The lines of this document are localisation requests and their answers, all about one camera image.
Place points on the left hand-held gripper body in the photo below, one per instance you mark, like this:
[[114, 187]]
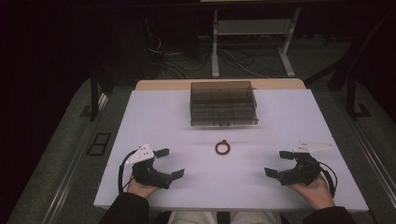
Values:
[[149, 174]]

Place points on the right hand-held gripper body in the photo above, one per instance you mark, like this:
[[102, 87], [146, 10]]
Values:
[[300, 171]]

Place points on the person's left hand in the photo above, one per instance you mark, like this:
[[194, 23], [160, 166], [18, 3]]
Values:
[[141, 188]]

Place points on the person's right hand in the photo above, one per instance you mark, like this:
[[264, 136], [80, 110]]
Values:
[[314, 193]]

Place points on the person's left leg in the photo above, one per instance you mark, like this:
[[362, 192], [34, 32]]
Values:
[[193, 217]]

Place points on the person's leg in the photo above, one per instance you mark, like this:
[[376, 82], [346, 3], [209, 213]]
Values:
[[193, 217], [255, 217]]

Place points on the person's right leg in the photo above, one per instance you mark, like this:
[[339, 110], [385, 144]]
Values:
[[255, 217]]

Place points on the dark translucent drawer box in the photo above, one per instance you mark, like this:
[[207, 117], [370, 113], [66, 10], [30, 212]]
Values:
[[222, 104]]

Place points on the black metal stand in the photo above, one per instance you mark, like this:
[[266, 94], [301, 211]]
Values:
[[94, 96], [351, 93]]

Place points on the black floor socket frame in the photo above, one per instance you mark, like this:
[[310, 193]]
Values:
[[99, 143]]

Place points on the aluminium floor rail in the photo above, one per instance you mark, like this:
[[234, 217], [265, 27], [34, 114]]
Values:
[[373, 158], [67, 177]]

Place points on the white metal desk frame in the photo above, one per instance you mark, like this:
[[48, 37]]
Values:
[[214, 46]]

